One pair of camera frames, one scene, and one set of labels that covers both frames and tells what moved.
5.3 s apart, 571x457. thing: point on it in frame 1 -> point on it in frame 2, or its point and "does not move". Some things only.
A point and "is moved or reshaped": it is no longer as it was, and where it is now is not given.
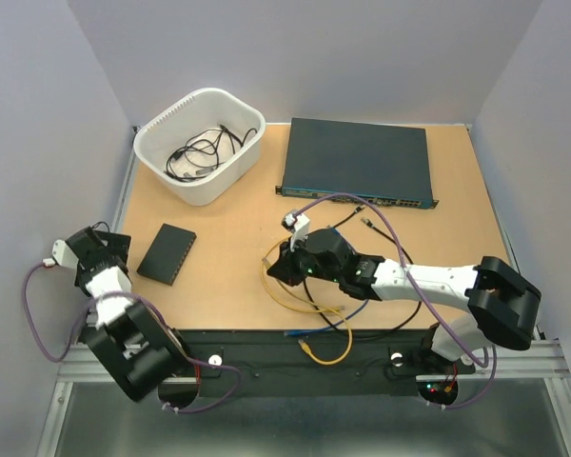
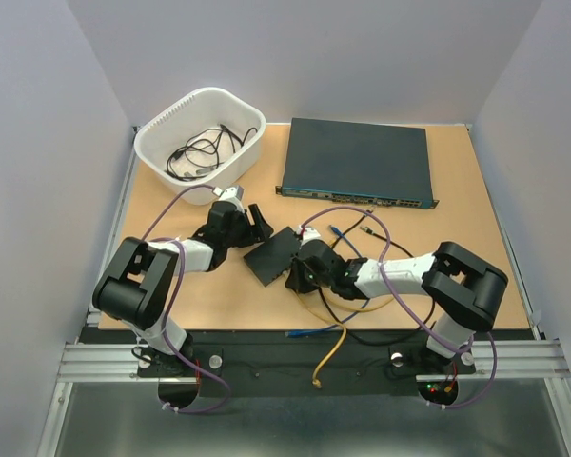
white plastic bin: x=206 y=147 does not move
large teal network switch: x=386 y=165 does not move
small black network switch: x=167 y=254 is moved or reshaped
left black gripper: x=117 y=244 -> x=253 y=232
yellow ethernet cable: x=331 y=309 -> x=343 y=327
